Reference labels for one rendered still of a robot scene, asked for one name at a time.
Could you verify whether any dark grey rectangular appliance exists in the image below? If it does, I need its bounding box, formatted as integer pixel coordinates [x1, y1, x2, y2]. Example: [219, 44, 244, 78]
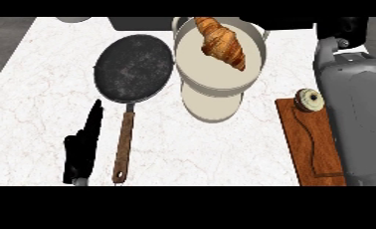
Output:
[107, 16, 177, 32]

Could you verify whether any grey round object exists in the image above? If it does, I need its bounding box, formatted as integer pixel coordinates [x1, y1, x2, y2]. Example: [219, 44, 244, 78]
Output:
[54, 16, 92, 24]

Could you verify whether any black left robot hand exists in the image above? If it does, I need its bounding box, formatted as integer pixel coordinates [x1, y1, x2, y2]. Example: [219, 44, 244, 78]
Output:
[62, 99, 106, 185]

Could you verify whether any golden brown croissant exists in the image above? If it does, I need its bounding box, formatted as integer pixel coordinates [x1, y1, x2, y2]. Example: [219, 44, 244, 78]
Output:
[191, 16, 247, 73]

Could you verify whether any dark frying pan wooden handle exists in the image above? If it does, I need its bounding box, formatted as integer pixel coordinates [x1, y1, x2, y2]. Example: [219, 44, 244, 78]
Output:
[92, 34, 177, 185]

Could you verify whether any pale can with brown rim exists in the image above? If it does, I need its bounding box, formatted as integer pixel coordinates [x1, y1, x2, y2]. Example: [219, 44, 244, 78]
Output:
[292, 88, 325, 114]

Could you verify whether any brown wooden cutting board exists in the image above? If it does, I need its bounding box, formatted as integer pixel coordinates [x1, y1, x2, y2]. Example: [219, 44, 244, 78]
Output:
[272, 97, 348, 187]

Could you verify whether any white tiered basket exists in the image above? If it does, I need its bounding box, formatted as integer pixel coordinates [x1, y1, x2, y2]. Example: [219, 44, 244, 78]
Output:
[171, 16, 271, 124]

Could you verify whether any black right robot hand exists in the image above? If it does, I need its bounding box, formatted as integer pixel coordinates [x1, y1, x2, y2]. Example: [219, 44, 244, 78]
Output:
[314, 16, 370, 41]

